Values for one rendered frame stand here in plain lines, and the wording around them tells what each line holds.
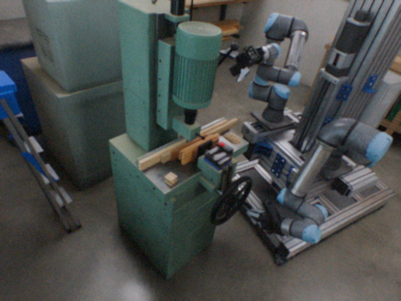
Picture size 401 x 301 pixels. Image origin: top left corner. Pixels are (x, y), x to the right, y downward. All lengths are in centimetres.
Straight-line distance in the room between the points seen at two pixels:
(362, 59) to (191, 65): 97
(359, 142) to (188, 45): 74
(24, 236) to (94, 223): 46
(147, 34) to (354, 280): 209
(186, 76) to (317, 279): 170
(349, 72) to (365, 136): 63
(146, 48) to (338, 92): 108
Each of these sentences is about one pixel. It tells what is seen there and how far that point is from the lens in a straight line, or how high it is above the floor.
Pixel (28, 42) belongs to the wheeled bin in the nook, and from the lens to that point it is 267.
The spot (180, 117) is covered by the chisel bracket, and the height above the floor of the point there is 107.
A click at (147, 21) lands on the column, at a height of 149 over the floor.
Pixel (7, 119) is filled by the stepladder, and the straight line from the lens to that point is 157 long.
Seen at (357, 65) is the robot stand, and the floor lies 133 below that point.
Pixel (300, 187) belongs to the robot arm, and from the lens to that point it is 131.
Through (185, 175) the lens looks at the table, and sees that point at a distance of 129.
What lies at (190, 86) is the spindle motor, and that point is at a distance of 114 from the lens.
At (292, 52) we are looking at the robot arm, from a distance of 159.
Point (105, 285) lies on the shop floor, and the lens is 202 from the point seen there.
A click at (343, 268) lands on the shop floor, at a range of 243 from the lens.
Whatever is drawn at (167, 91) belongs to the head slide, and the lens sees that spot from 127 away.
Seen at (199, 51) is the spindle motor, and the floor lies 145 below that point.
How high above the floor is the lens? 182
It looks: 40 degrees down
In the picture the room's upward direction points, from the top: 9 degrees clockwise
